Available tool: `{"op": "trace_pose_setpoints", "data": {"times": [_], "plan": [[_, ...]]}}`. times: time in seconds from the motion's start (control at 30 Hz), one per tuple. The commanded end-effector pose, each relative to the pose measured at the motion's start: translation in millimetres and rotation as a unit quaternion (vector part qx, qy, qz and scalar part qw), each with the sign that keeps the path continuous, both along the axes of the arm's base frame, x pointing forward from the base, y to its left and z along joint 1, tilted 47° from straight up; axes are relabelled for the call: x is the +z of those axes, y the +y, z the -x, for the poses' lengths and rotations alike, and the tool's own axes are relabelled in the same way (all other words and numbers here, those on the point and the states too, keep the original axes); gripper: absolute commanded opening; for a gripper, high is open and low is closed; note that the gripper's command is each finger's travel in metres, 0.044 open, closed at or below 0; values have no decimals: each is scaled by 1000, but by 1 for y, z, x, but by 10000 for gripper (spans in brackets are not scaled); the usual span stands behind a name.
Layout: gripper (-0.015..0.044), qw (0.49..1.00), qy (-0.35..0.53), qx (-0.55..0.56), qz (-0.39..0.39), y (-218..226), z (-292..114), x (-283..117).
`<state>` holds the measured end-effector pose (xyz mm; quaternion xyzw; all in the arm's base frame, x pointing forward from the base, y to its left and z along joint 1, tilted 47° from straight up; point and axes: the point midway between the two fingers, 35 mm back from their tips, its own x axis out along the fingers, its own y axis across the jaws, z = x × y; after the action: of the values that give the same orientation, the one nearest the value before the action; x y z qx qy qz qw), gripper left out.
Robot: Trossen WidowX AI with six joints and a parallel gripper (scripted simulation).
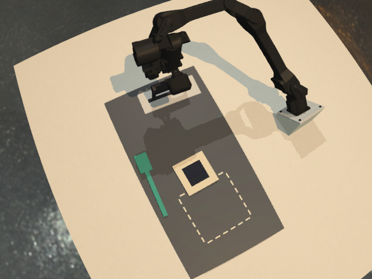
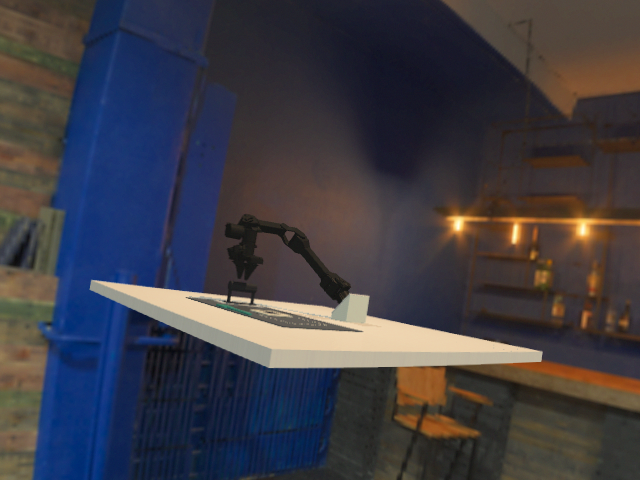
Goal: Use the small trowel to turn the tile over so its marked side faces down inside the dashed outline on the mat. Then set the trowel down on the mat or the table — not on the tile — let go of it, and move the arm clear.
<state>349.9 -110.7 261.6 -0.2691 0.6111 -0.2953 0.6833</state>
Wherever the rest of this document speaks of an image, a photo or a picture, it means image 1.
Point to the cream square tile with dark square centre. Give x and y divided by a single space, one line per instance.
195 173

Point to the green trowel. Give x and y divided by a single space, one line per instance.
144 166

